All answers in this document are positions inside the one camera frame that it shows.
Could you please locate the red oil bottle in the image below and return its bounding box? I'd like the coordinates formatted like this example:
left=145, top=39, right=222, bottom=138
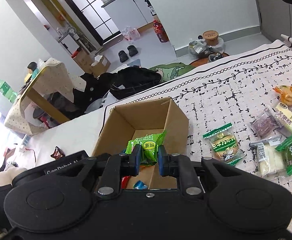
left=153, top=20, right=169, bottom=43

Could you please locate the small cardboard box with tissue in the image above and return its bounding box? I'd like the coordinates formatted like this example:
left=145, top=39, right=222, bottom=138
left=90, top=55, right=111, bottom=77

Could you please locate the white kitchen cabinet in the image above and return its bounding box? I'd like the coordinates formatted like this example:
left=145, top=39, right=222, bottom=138
left=102, top=0, right=154, bottom=32

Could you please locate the green white biscuit pack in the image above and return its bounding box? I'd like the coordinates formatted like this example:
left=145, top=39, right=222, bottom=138
left=202, top=122, right=246, bottom=166

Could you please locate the white barcode cake pack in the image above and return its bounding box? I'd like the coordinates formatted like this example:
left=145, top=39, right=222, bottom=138
left=249, top=135, right=285, bottom=179

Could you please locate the white black patterned cloth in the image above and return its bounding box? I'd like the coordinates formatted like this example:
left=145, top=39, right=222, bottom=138
left=102, top=34, right=292, bottom=240

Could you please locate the doll figure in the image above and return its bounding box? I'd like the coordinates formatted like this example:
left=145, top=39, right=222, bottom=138
left=24, top=62, right=39, bottom=83

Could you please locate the clear plastic bag of items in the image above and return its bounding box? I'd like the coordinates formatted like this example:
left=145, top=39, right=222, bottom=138
left=188, top=39, right=208, bottom=56

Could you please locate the green soda bottle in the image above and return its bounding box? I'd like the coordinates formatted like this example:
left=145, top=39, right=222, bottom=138
left=0, top=79, right=18, bottom=103

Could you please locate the brown lidded jar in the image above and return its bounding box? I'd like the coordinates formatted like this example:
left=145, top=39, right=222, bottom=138
left=202, top=30, right=219, bottom=46

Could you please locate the black clothes pile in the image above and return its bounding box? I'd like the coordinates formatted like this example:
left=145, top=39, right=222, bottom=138
left=48, top=72, right=119, bottom=120

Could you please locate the black bag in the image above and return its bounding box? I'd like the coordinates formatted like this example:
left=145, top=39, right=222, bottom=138
left=109, top=67, right=162, bottom=100

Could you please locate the bright green candy packet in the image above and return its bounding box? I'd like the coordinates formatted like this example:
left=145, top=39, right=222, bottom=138
left=125, top=130, right=167, bottom=166

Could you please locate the blueberry cream cake pack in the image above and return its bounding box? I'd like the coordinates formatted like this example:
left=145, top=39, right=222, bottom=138
left=274, top=102, right=292, bottom=137

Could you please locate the purple snack packet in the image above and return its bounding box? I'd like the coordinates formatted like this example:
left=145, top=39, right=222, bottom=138
left=250, top=107, right=282, bottom=138

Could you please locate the green dinosaur rug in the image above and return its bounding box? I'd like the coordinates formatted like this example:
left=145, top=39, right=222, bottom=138
left=150, top=62, right=195, bottom=83

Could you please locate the red candy packet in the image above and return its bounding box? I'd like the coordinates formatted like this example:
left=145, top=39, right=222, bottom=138
left=121, top=176, right=131, bottom=189

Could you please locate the brown hair claw clip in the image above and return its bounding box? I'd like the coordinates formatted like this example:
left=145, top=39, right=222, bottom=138
left=50, top=146, right=66, bottom=160

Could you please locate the pink water bottle pack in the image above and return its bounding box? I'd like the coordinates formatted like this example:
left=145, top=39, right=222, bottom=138
left=121, top=26, right=140, bottom=41

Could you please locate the black framed glass door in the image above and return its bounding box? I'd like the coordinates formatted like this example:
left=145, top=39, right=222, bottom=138
left=65, top=0, right=120, bottom=45

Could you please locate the blue candy packet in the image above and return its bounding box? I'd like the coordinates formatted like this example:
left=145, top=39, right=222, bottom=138
left=133, top=180, right=148, bottom=190

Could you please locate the cream dotted tablecloth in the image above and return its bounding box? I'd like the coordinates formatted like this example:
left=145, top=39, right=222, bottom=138
left=4, top=57, right=86, bottom=135

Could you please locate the wooden table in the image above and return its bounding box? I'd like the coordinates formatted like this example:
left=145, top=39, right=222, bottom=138
left=18, top=62, right=74, bottom=124

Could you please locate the brown cardboard box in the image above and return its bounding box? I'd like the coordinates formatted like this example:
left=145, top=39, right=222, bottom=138
left=92, top=98, right=189, bottom=191

